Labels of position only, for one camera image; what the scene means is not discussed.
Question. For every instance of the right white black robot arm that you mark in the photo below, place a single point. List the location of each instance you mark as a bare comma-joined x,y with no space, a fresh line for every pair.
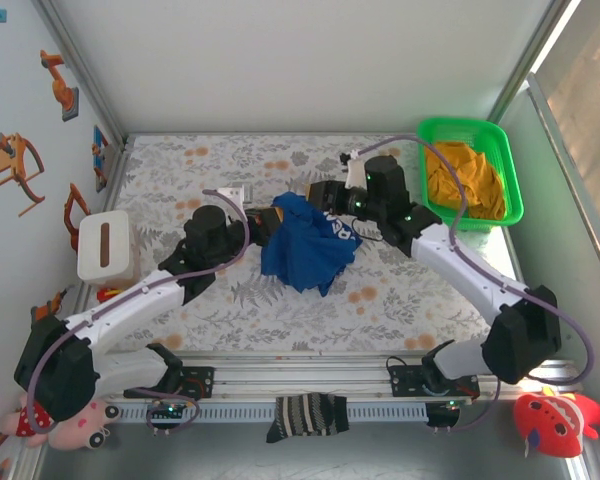
455,272

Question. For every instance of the green plastic basket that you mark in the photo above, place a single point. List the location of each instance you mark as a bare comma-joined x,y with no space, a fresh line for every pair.
455,130

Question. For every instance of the blue t-shirt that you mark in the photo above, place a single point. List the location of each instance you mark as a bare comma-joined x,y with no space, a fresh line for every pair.
300,250

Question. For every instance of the white tissue box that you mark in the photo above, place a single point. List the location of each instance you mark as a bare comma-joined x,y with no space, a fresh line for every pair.
120,250

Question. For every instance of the framed glass side panel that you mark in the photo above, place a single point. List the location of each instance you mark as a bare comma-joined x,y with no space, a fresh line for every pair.
590,150

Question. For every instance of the small red yellow toy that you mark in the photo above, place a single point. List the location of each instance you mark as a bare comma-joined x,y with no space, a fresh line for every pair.
105,294

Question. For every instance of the pink plush pig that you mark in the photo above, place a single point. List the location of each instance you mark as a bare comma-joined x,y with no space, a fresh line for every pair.
85,430

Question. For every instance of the yellow crumpled cloth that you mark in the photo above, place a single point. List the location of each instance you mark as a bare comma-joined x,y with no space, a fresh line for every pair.
480,185

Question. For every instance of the orange curved claw wall sticker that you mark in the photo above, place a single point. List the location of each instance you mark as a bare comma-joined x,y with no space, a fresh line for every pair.
15,160

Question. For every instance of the floral patterned tablecloth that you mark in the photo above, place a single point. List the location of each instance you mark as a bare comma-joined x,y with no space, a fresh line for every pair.
300,325

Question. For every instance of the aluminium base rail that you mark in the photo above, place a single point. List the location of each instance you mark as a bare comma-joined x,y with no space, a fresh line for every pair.
300,372

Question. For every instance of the blue orange machine wall sticker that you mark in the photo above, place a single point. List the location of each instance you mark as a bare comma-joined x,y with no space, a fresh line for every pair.
100,160

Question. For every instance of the aluminium frame post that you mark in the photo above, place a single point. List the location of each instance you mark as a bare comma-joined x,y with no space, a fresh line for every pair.
535,55
73,55

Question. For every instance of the small circuit board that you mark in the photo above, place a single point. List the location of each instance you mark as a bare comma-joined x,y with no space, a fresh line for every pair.
442,410
167,410

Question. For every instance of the red plush fish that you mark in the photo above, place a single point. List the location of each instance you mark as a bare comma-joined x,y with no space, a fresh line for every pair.
550,420

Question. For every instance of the black white striped sock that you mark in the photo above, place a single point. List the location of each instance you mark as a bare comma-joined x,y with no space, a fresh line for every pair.
305,415

